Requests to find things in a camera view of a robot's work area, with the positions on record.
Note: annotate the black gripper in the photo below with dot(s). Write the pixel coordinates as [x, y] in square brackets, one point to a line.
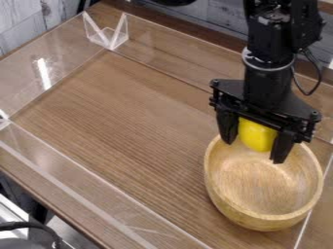
[263, 98]

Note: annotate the light wooden bowl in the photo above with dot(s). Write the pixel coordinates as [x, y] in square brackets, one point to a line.
[260, 195]

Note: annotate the yellow lemon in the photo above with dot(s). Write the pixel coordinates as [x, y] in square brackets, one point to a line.
[256, 135]

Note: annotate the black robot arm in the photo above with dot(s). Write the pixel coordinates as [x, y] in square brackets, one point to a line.
[284, 27]

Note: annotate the clear acrylic corner bracket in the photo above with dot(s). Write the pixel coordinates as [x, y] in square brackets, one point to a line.
[106, 37]

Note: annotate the clear acrylic enclosure walls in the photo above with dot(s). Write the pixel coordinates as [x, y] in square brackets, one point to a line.
[105, 135]

